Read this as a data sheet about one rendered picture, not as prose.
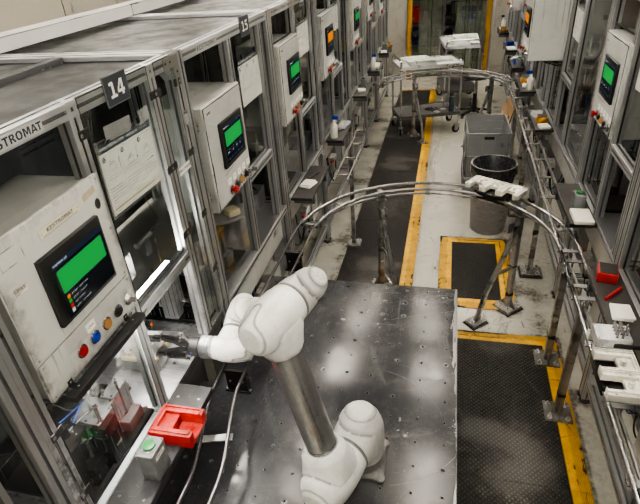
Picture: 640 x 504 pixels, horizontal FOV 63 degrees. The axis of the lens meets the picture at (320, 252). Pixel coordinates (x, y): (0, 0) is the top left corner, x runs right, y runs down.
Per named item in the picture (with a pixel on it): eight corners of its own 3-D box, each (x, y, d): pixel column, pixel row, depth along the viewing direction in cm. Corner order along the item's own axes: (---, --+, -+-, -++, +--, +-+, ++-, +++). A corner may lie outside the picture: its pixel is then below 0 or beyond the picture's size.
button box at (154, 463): (160, 481, 164) (151, 457, 158) (138, 478, 166) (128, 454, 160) (171, 460, 171) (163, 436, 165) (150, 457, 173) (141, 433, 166)
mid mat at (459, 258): (516, 312, 364) (517, 310, 364) (436, 305, 377) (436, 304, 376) (506, 240, 447) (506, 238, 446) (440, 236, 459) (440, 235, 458)
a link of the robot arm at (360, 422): (392, 442, 192) (392, 400, 181) (369, 481, 179) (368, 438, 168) (353, 425, 200) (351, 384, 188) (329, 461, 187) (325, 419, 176)
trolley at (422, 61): (398, 138, 679) (399, 61, 628) (389, 124, 727) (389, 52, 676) (464, 131, 683) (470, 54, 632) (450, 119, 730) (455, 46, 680)
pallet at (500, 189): (464, 194, 350) (465, 180, 345) (475, 187, 358) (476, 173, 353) (515, 209, 327) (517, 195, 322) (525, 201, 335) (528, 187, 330)
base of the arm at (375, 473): (391, 434, 202) (391, 424, 199) (384, 485, 184) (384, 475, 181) (344, 427, 206) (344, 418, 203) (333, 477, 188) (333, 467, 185)
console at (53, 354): (63, 405, 133) (-8, 252, 109) (-29, 391, 139) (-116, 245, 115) (144, 305, 168) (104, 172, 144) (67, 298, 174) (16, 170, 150)
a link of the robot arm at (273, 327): (373, 476, 176) (341, 531, 161) (334, 464, 186) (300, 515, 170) (305, 281, 147) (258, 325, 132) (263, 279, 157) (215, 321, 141)
